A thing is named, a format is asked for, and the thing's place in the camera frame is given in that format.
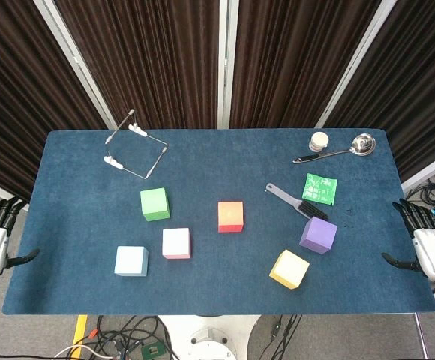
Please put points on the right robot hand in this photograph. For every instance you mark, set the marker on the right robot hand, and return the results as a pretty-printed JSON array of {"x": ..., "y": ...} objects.
[{"x": 433, "y": 255}]

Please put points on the purple cube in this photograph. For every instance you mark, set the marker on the purple cube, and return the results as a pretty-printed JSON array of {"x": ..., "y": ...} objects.
[{"x": 318, "y": 234}]

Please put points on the yellow cube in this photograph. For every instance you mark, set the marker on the yellow cube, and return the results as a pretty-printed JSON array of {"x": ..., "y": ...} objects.
[{"x": 288, "y": 268}]

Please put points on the green cube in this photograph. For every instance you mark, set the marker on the green cube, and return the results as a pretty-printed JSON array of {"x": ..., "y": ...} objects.
[{"x": 153, "y": 204}]

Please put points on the pink white cube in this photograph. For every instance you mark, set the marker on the pink white cube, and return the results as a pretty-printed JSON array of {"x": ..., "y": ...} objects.
[{"x": 176, "y": 242}]

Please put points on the light blue cube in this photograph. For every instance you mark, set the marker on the light blue cube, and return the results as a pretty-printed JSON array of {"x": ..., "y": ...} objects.
[{"x": 129, "y": 260}]

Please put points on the orange cube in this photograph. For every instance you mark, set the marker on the orange cube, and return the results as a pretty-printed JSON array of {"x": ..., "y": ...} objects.
[{"x": 230, "y": 213}]

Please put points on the yellow floor tape strip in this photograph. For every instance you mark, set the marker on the yellow floor tape strip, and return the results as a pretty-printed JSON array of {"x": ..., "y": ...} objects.
[{"x": 80, "y": 330}]

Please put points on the grey brush black bristles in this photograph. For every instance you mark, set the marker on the grey brush black bristles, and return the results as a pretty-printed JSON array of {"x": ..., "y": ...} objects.
[{"x": 313, "y": 210}]

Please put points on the green sachet packet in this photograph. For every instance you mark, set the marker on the green sachet packet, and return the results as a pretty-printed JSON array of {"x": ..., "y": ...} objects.
[{"x": 319, "y": 188}]

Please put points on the dark brown curtain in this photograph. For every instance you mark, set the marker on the dark brown curtain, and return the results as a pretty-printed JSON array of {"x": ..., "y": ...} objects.
[
  {"x": 420, "y": 75},
  {"x": 296, "y": 56},
  {"x": 15, "y": 93},
  {"x": 146, "y": 56}
]

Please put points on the small white jar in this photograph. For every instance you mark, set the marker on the small white jar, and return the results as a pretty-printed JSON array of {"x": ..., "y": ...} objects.
[{"x": 319, "y": 141}]

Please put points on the small green box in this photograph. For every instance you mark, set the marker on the small green box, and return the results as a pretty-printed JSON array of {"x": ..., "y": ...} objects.
[{"x": 152, "y": 350}]

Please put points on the blue fabric table mat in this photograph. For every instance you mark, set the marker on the blue fabric table mat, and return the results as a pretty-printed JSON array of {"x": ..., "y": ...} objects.
[{"x": 217, "y": 277}]

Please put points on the white partition frame post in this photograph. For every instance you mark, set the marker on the white partition frame post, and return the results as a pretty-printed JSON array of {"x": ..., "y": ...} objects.
[
  {"x": 359, "y": 56},
  {"x": 74, "y": 56},
  {"x": 228, "y": 56}
]

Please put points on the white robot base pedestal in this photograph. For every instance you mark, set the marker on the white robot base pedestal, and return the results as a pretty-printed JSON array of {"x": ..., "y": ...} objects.
[{"x": 208, "y": 337}]

